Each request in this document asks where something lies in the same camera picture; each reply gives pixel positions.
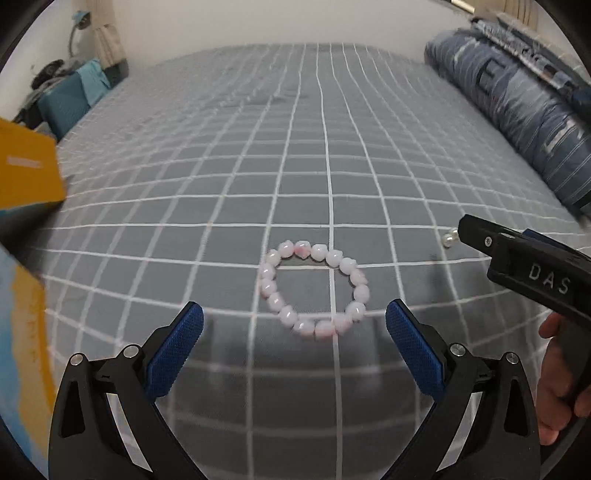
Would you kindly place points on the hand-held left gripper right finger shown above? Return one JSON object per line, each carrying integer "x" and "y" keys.
{"x": 415, "y": 350}

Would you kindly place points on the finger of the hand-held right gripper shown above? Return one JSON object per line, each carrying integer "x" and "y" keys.
{"x": 535, "y": 237}
{"x": 478, "y": 233}

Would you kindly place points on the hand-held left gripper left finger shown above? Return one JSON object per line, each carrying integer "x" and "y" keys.
{"x": 178, "y": 350}

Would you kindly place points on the blue and yellow cardboard box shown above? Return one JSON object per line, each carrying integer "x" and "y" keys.
{"x": 23, "y": 175}

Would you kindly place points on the person's right hand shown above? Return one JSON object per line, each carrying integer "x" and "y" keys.
{"x": 554, "y": 378}

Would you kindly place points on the blue striped folded quilt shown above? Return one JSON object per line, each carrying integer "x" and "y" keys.
{"x": 517, "y": 97}

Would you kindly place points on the grey checked bed sheet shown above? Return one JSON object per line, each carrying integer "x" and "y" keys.
{"x": 300, "y": 161}

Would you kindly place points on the beige curtain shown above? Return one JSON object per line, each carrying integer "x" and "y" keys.
{"x": 519, "y": 7}
{"x": 107, "y": 37}

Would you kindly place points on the teal cushion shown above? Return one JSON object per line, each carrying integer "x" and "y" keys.
{"x": 69, "y": 101}

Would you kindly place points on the black clutter on desk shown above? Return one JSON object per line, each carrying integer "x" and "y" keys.
{"x": 46, "y": 74}

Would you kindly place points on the blue desk lamp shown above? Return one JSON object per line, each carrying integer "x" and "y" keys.
{"x": 79, "y": 23}

